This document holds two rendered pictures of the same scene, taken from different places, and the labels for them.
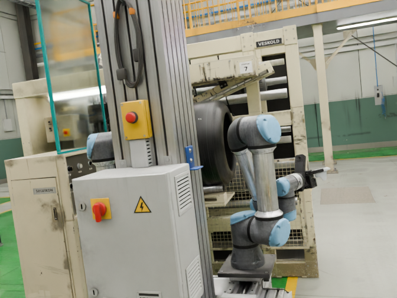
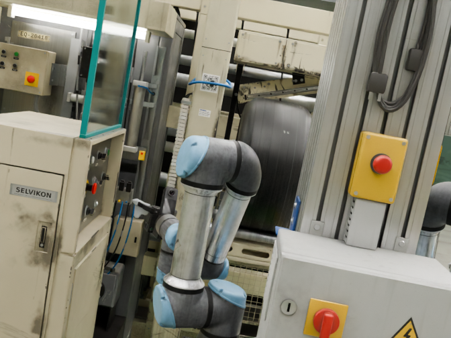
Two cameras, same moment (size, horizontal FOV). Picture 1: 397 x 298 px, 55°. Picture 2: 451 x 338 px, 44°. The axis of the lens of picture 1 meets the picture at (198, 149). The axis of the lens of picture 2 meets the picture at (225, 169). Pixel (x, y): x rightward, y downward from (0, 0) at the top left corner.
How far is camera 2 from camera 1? 0.90 m
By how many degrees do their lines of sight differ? 17
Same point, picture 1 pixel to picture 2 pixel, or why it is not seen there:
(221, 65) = (313, 52)
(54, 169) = (64, 161)
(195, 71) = (271, 48)
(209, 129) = (299, 152)
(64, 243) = (45, 290)
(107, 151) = (219, 173)
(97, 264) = not seen: outside the picture
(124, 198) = (378, 314)
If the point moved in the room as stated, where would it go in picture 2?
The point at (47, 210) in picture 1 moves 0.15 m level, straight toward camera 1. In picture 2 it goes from (29, 227) to (45, 243)
